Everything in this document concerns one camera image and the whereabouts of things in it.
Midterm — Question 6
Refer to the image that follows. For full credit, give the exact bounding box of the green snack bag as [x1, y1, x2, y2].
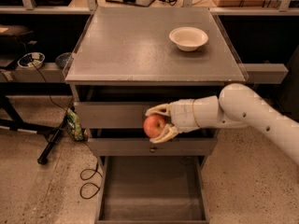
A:
[66, 108, 88, 142]

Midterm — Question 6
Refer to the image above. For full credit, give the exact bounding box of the bowl with small items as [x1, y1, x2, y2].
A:
[18, 52, 45, 70]

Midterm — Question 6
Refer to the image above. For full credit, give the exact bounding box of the black floor cable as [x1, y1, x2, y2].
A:
[30, 57, 104, 200]

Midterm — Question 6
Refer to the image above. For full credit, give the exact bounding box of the middle grey drawer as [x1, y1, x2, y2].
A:
[88, 129, 217, 157]

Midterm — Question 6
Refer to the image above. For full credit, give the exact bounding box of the grey drawer cabinet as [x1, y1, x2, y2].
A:
[65, 7, 246, 224]

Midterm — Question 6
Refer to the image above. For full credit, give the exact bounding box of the bottom grey drawer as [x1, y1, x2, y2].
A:
[94, 156, 209, 224]

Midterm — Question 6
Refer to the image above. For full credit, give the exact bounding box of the grey drawer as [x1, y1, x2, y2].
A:
[74, 85, 235, 130]
[88, 129, 217, 157]
[94, 156, 209, 224]

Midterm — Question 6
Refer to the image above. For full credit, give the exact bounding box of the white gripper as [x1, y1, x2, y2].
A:
[145, 99, 199, 144]

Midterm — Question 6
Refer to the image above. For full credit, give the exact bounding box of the white bowl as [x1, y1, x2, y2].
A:
[169, 27, 208, 52]

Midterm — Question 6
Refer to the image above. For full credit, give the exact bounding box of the black stand leg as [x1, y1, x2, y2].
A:
[0, 94, 67, 165]

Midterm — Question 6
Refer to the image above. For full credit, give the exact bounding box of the red apple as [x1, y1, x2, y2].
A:
[143, 114, 166, 138]

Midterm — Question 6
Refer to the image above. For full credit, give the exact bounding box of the dark bowl on shelf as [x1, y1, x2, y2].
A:
[55, 52, 72, 68]

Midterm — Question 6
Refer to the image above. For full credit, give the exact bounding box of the top grey drawer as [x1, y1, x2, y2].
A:
[74, 85, 235, 130]

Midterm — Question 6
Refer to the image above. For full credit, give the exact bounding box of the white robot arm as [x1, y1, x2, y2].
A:
[146, 83, 299, 165]

